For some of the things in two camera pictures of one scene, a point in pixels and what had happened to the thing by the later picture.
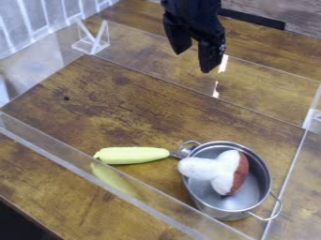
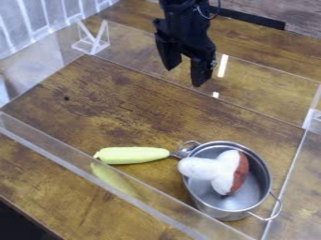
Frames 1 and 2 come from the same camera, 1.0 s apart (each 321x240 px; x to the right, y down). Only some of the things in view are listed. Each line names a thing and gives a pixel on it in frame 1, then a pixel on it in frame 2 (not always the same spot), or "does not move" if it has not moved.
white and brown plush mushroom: x=227 y=170 does not move
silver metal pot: x=252 y=200 does not move
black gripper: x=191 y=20 to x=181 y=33
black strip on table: x=264 y=22 does not move
